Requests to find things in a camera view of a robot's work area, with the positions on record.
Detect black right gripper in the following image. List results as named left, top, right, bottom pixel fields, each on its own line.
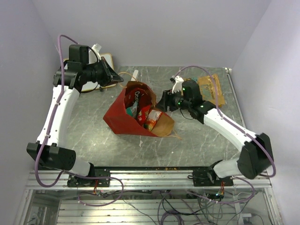
left=156, top=87, right=191, bottom=113

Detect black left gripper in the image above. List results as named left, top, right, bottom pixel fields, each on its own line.
left=84, top=57, right=125, bottom=87

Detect red rice cracker mix bag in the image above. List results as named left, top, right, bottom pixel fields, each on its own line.
left=136, top=105, right=152, bottom=126

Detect red Doritos bag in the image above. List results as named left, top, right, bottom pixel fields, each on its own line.
left=124, top=88, right=146, bottom=108

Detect red paper bag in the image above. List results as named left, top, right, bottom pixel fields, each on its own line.
left=103, top=81, right=179, bottom=138

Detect gold foil snack packet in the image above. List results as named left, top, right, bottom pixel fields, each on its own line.
left=183, top=74, right=225, bottom=107

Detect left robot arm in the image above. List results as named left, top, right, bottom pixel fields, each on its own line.
left=27, top=44, right=124, bottom=188

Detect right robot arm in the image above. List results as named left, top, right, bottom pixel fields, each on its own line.
left=157, top=76, right=274, bottom=186

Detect colourful striped snack packet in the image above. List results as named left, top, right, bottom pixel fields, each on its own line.
left=143, top=109, right=162, bottom=131

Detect white marker eraser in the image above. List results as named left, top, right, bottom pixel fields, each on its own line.
left=131, top=70, right=139, bottom=81

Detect small whiteboard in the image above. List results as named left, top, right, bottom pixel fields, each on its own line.
left=64, top=57, right=124, bottom=93

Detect teal snack packet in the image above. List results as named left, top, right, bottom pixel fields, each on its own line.
left=126, top=102, right=138, bottom=118

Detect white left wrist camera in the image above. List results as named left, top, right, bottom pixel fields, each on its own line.
left=92, top=43, right=102, bottom=61

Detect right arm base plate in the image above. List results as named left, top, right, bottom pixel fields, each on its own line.
left=188, top=170, right=233, bottom=187

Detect aluminium rail frame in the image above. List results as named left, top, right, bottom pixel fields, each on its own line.
left=14, top=67, right=282, bottom=225

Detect loose cables under frame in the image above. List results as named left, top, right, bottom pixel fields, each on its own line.
left=77, top=189, right=261, bottom=225

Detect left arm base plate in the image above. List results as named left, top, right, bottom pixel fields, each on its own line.
left=67, top=167, right=111, bottom=188

